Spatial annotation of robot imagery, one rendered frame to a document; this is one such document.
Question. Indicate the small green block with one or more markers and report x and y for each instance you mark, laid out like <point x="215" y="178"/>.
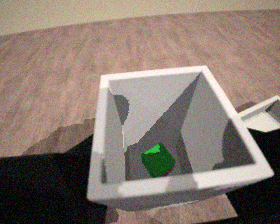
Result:
<point x="158" y="161"/>

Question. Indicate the grey shallow tray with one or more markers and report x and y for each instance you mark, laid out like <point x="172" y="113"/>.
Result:
<point x="263" y="116"/>

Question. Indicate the grey square open-top container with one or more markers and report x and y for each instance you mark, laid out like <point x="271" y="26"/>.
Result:
<point x="186" y="110"/>

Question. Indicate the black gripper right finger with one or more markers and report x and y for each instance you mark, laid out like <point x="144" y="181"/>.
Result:
<point x="254" y="197"/>

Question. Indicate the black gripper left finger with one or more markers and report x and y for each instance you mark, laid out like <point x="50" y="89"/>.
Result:
<point x="65" y="173"/>

